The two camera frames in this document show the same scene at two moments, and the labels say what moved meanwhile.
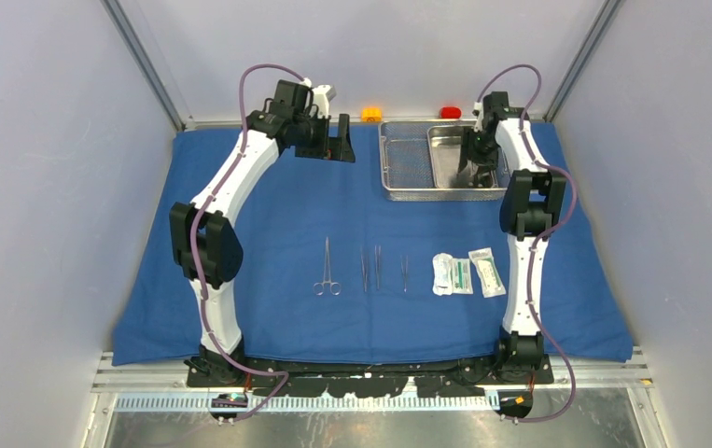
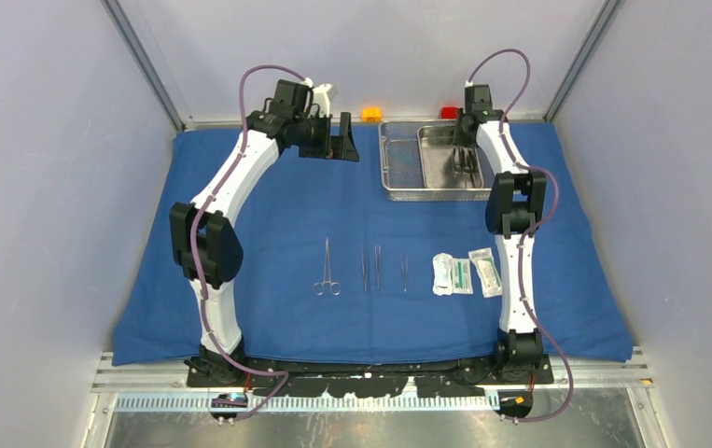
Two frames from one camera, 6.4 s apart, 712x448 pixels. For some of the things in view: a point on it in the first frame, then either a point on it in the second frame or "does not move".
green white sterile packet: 461,282 does not move
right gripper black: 483,161 to 457,138
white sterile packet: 491,279 does not move
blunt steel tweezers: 377,261 does not move
